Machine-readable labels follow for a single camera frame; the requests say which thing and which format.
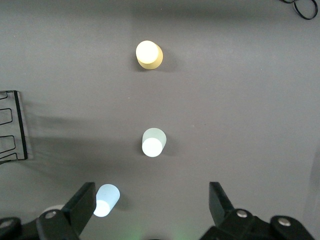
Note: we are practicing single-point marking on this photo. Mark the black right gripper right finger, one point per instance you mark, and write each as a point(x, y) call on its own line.
point(220, 207)

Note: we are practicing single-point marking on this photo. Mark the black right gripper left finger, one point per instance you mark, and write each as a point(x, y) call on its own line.
point(82, 205)

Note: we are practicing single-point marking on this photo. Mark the pale green plastic cup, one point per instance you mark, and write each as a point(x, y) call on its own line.
point(152, 147)

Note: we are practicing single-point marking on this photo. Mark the yellow plastic cup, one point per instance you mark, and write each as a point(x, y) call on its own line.
point(147, 53)

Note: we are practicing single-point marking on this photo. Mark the light blue plastic cup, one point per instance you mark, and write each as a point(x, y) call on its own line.
point(107, 197)

